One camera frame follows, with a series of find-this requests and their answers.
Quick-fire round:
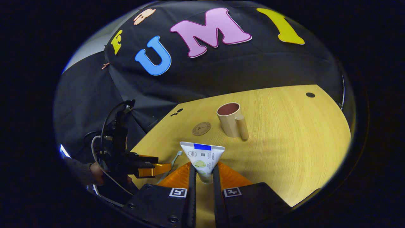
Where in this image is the thin white cord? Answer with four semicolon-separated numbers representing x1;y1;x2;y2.
340;75;346;111

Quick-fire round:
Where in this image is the black cable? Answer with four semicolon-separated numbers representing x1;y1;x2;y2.
83;101;132;152

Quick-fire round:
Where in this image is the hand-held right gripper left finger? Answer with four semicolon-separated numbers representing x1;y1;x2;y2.
122;161;197;228

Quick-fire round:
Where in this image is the pale green toothbrush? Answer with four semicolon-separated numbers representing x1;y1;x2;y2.
157;151;183;185

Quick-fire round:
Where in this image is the round wooden coaster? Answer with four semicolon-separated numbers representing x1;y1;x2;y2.
192;122;211;136

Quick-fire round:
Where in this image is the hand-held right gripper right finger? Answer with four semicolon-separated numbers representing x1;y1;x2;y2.
213;161;293;228

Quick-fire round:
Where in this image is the white toothpaste tube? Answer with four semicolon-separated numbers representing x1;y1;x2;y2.
180;142;225;185

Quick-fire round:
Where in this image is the white cable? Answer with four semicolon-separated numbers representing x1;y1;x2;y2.
91;136;133;197

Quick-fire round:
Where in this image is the beige cup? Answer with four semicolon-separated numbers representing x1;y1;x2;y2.
216;102;249;141

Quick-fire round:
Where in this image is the black backdrop cloth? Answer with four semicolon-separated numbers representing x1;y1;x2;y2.
54;0;353;165

